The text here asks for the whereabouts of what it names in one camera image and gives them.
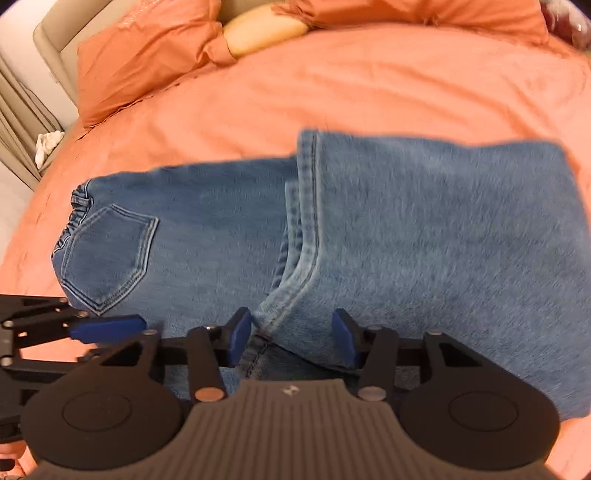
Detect blue denim pants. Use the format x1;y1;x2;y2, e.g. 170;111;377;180
51;129;591;421

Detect orange bed sheet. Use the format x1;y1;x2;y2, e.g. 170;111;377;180
0;18;591;480

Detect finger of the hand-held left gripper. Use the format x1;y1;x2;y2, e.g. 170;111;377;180
9;346;112;377
9;298;149;345

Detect white crumpled cloth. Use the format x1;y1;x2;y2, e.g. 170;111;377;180
35;130;66;169

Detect yellow cushion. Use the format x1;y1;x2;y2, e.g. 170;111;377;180
223;8;308;59

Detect orange embroidered pillow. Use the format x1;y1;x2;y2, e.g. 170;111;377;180
76;0;237;129
271;0;551;46

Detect beige upholstered headboard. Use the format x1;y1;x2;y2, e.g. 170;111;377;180
32;0;117;108

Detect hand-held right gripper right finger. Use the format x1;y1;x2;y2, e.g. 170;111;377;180
333;308;484;400

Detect beige curtain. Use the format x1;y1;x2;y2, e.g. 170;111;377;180
0;50;64;160

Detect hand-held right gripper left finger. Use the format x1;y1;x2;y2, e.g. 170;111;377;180
99;307;254;402

